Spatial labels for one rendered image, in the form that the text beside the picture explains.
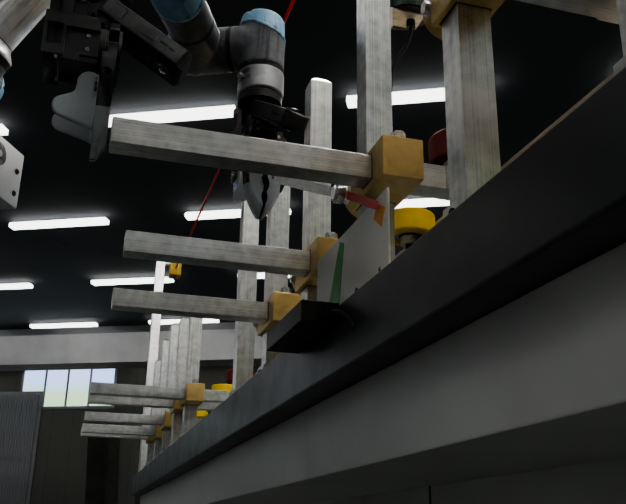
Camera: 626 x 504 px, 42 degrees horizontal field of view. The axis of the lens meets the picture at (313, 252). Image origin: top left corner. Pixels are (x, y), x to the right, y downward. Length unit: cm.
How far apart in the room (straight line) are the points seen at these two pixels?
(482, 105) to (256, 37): 66
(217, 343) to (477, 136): 1096
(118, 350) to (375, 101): 1121
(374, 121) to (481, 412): 45
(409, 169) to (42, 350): 1187
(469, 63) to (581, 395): 34
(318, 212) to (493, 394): 61
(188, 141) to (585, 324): 49
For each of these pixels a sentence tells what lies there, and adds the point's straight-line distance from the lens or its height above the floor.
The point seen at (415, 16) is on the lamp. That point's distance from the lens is 113.
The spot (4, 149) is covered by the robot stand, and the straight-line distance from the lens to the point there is 129.
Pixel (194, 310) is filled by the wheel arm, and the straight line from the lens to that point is 136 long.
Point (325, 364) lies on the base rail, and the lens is 98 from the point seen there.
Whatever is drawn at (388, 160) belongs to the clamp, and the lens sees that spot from 91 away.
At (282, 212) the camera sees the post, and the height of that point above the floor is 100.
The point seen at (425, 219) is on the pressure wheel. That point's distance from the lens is 121.
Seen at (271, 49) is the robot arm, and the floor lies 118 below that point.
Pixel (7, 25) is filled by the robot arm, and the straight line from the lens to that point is 157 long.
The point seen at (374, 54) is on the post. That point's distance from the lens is 107.
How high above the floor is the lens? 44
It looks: 20 degrees up
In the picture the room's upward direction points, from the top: 1 degrees clockwise
